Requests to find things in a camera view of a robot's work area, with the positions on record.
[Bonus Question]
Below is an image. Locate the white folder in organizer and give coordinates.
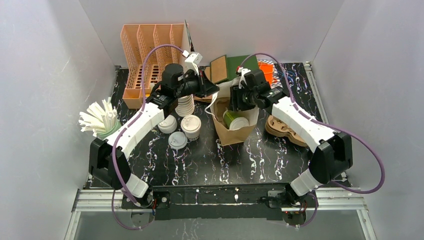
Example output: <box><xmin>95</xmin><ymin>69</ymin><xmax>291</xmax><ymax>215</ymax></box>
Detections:
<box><xmin>181</xmin><ymin>20</ymin><xmax>195</xmax><ymax>53</ymax></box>

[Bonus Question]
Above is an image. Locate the single white lid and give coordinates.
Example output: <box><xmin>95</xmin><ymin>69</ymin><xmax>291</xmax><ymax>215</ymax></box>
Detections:
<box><xmin>180</xmin><ymin>114</ymin><xmax>202</xmax><ymax>133</ymax></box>
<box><xmin>229</xmin><ymin>116</ymin><xmax>250</xmax><ymax>131</ymax></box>

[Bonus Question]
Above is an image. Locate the green cup holder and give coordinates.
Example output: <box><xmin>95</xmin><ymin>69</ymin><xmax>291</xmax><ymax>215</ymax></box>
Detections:
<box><xmin>96</xmin><ymin>121</ymin><xmax>122</xmax><ymax>140</ymax></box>

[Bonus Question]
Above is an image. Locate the green paper cup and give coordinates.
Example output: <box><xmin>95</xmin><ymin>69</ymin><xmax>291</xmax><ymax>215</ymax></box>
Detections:
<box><xmin>223</xmin><ymin>110</ymin><xmax>250</xmax><ymax>131</ymax></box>

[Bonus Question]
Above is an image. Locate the single paper cup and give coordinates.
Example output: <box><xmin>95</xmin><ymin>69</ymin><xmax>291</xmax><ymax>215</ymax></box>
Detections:
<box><xmin>180</xmin><ymin>114</ymin><xmax>202</xmax><ymax>141</ymax></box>

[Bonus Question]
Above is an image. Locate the pink desk file organizer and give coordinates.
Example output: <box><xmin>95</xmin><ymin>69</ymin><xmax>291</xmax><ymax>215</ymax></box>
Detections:
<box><xmin>120</xmin><ymin>23</ymin><xmax>184</xmax><ymax>109</ymax></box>

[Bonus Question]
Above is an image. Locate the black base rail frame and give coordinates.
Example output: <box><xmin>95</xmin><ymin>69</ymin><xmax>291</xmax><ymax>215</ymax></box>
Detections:
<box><xmin>71</xmin><ymin>180</ymin><xmax>375</xmax><ymax>240</ymax></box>

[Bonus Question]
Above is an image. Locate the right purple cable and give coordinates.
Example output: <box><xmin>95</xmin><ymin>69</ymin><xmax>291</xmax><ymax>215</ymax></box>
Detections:
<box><xmin>239</xmin><ymin>52</ymin><xmax>386</xmax><ymax>229</ymax></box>

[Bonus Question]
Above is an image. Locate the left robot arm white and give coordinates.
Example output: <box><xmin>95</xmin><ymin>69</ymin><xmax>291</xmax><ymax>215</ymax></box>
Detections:
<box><xmin>88</xmin><ymin>63</ymin><xmax>219</xmax><ymax>207</ymax></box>

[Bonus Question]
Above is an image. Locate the dark green paper bag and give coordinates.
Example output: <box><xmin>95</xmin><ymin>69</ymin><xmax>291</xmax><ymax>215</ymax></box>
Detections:
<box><xmin>209</xmin><ymin>55</ymin><xmax>248</xmax><ymax>84</ymax></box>

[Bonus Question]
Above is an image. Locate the stack of white lids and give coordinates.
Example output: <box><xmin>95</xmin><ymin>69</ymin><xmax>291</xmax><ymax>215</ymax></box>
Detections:
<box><xmin>157</xmin><ymin>115</ymin><xmax>178</xmax><ymax>134</ymax></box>

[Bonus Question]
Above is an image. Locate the orange paper bag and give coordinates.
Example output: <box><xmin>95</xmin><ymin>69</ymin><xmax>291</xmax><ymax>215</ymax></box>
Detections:
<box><xmin>258</xmin><ymin>61</ymin><xmax>274</xmax><ymax>85</ymax></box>

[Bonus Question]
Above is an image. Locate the cardboard two-cup carrier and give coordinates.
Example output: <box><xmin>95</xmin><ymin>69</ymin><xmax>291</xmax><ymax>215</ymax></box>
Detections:
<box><xmin>265</xmin><ymin>115</ymin><xmax>308</xmax><ymax>147</ymax></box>

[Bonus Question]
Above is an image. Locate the stack of paper cups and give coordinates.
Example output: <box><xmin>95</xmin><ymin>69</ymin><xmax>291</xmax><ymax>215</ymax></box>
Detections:
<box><xmin>175</xmin><ymin>94</ymin><xmax>195</xmax><ymax>118</ymax></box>

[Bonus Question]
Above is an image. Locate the loose white lid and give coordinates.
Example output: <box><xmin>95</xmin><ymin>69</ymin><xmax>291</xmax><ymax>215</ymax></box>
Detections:
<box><xmin>168</xmin><ymin>131</ymin><xmax>188</xmax><ymax>150</ymax></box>

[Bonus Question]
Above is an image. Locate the white wrapped straws bundle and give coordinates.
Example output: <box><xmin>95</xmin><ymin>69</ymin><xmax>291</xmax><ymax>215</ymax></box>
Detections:
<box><xmin>78</xmin><ymin>97</ymin><xmax>119</xmax><ymax>137</ymax></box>

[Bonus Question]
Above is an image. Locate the tan paper bag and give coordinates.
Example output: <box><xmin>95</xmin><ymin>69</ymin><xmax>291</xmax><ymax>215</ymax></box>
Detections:
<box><xmin>205</xmin><ymin>77</ymin><xmax>259</xmax><ymax>146</ymax></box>

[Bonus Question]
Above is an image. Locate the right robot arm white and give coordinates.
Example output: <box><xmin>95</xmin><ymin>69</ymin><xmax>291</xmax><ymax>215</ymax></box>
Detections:
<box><xmin>229</xmin><ymin>66</ymin><xmax>353</xmax><ymax>201</ymax></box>

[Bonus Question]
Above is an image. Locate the brown kraft paper bag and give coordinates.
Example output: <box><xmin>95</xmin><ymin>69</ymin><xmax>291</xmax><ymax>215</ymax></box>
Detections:
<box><xmin>194</xmin><ymin>66</ymin><xmax>218</xmax><ymax>102</ymax></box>

